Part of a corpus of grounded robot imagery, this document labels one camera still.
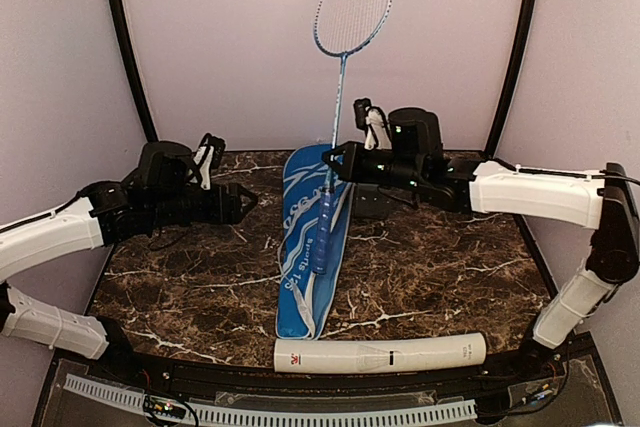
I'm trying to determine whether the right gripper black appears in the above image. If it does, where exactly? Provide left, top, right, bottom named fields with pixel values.
left=322, top=141, right=424, bottom=193

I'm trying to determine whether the white shuttlecock tube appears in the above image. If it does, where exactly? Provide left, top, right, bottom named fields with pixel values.
left=273, top=333, right=487, bottom=375

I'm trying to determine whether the blue badminton racket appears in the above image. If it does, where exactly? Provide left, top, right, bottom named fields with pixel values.
left=310, top=0, right=394, bottom=276

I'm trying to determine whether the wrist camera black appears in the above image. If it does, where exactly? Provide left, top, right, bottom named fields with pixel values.
left=388, top=107, right=444, bottom=162
left=136, top=141, right=192, bottom=190

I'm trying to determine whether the grey tube cap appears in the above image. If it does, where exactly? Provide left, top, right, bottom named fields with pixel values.
left=353, top=184, right=394, bottom=220

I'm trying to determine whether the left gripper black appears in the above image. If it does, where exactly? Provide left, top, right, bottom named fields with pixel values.
left=149, top=182, right=259, bottom=229

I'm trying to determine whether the blue racket cover bag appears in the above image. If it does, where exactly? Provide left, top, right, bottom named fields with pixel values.
left=276, top=144, right=354, bottom=340

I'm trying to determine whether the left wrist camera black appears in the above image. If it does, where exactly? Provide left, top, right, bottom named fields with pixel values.
left=136, top=141, right=192, bottom=190

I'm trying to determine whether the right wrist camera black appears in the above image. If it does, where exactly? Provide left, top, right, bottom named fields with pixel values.
left=388, top=107, right=444, bottom=162

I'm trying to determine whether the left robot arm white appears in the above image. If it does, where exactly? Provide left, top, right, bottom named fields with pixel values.
left=1, top=134, right=258, bottom=383

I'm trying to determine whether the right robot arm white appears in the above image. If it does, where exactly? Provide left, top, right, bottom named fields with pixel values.
left=322, top=99, right=639, bottom=381

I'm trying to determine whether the white slotted cable duct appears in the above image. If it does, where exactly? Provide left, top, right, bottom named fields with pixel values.
left=62, top=374, right=477, bottom=426

